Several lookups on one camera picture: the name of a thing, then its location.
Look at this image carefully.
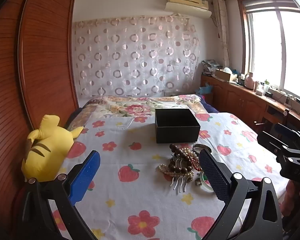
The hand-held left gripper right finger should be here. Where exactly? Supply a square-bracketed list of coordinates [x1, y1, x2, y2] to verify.
[199, 148, 283, 240]

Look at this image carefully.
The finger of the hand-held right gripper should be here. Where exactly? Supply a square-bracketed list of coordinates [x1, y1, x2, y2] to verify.
[274, 123, 300, 147]
[257, 131, 290, 155]

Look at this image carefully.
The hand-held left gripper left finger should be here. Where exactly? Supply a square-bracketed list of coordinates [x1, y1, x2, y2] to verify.
[15, 150, 101, 240]

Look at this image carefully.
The green jade bracelet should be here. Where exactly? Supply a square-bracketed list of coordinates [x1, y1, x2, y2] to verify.
[196, 172, 215, 193]

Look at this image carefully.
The red cord bracelet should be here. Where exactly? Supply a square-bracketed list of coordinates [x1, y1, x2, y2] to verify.
[191, 159, 202, 174]

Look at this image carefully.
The silver hair comb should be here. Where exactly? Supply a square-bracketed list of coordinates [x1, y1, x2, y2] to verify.
[170, 174, 194, 193]

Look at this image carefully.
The white pearl necklace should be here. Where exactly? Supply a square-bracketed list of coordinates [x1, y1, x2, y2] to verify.
[156, 147, 203, 180]

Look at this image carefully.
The black jewelry box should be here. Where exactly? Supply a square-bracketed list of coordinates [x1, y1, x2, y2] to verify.
[154, 108, 201, 144]

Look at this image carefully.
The person's right hand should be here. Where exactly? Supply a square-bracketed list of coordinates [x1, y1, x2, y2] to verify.
[282, 180, 300, 217]

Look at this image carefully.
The white power strip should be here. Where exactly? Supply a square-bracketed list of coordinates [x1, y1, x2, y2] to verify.
[286, 94, 300, 105]

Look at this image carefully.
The silver bangle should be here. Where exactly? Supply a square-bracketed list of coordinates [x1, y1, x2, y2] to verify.
[192, 143, 212, 153]

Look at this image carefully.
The yellow plush toy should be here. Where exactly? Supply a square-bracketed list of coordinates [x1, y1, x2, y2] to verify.
[21, 114, 84, 182]

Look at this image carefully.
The wooden cabinet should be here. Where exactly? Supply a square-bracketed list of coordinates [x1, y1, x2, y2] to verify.
[200, 74, 300, 143]

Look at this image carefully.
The strawberry print bed sheet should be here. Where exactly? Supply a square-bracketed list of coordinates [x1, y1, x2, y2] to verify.
[50, 111, 285, 240]

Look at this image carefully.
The dark purple bedsheet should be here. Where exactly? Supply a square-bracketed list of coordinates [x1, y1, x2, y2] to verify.
[199, 94, 219, 113]

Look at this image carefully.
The floral blanket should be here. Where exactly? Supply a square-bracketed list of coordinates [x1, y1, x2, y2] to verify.
[67, 94, 212, 131]

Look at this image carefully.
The cardboard tissue box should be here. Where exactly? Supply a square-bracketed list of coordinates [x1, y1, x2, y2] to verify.
[214, 67, 238, 83]

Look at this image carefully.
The blue plush toy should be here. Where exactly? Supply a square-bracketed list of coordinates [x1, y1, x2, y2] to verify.
[196, 84, 213, 95]

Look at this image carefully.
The window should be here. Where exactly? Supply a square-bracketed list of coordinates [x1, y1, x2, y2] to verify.
[237, 0, 300, 110]

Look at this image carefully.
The pile of clutter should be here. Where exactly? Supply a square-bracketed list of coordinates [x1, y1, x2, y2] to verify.
[202, 59, 223, 77]

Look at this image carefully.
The beige window curtain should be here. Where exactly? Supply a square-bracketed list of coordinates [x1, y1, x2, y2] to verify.
[212, 0, 231, 68]

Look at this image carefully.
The wooden wardrobe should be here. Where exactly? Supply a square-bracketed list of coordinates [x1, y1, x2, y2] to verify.
[0, 0, 80, 230]

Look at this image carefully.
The dark wooden bead bracelet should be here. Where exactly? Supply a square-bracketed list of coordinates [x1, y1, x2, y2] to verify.
[169, 144, 193, 175]

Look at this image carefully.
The circle patterned wall curtain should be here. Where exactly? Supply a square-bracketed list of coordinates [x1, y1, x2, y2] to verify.
[72, 15, 200, 98]

